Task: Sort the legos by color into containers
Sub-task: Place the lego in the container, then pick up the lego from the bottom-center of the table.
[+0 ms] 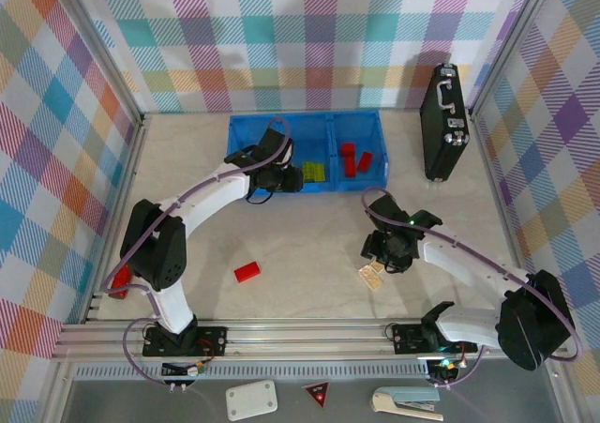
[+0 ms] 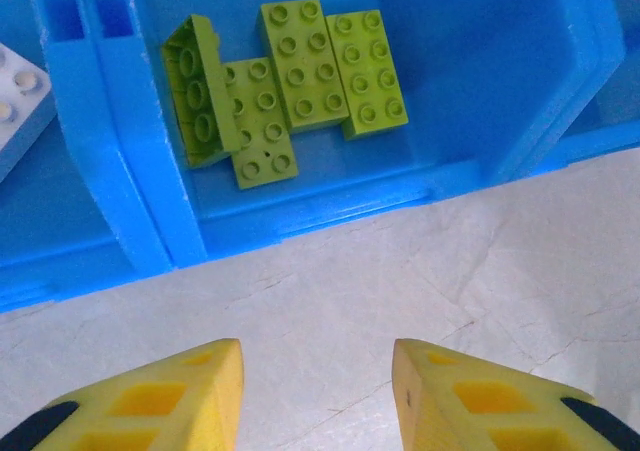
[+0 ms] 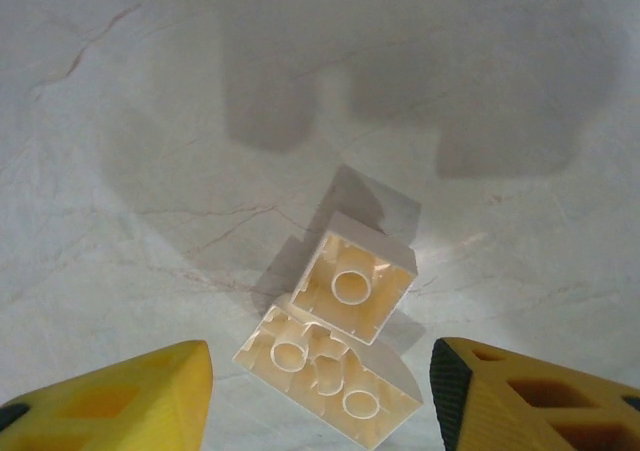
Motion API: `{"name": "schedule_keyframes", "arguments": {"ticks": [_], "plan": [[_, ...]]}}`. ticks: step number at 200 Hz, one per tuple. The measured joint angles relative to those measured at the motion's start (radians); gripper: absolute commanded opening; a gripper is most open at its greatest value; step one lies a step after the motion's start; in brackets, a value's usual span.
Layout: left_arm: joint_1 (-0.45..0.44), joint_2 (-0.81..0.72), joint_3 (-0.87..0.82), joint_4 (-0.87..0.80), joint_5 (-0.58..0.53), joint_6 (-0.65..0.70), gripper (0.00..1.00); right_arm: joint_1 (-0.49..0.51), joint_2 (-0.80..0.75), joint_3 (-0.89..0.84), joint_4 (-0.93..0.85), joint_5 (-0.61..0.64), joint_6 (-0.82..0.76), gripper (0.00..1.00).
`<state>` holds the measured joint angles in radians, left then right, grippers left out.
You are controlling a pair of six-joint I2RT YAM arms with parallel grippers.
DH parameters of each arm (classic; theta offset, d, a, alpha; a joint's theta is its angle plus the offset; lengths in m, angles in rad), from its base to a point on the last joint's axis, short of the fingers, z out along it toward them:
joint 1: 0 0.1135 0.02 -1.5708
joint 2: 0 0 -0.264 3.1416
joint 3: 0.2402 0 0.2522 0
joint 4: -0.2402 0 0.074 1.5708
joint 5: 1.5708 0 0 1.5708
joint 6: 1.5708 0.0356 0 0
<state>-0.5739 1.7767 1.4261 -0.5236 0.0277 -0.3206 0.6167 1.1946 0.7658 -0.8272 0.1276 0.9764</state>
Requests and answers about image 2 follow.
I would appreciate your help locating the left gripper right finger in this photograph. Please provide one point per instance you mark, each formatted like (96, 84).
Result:
(490, 411)

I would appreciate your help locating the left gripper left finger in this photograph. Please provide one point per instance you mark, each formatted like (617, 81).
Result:
(150, 411)

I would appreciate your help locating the green lego brick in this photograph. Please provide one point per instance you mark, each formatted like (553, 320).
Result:
(197, 96)
(370, 76)
(265, 141)
(300, 66)

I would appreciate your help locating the beige lego brick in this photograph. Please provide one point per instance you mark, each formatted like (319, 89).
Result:
(20, 116)

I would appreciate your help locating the blue plastic bin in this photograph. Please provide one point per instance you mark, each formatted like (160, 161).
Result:
(450, 71)
(65, 146)
(625, 121)

